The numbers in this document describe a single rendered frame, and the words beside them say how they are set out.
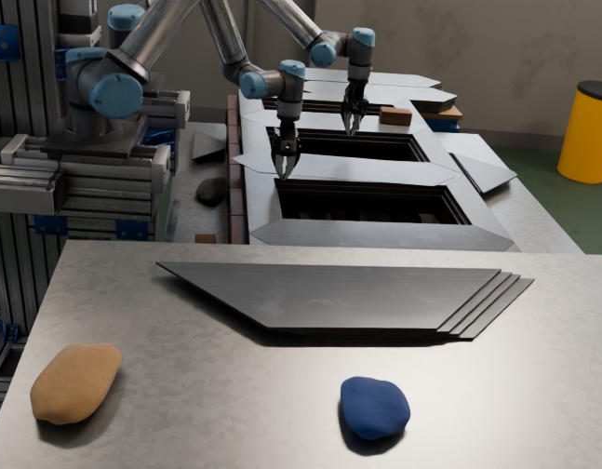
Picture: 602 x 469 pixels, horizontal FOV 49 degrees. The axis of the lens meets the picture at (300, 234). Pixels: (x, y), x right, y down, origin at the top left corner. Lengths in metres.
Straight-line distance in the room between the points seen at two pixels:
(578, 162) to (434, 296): 3.69
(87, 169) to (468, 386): 1.19
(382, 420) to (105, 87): 1.04
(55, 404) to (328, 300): 0.48
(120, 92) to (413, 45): 3.40
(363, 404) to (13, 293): 1.63
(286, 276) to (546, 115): 4.21
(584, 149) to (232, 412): 4.08
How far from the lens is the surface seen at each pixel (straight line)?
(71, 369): 1.01
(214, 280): 1.20
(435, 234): 1.90
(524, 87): 5.15
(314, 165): 2.21
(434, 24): 4.85
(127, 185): 1.88
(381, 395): 1.00
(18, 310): 2.45
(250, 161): 2.19
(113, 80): 1.65
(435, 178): 2.25
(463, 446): 1.01
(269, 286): 1.20
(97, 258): 1.32
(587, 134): 4.80
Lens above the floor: 1.75
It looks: 30 degrees down
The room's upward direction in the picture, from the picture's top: 6 degrees clockwise
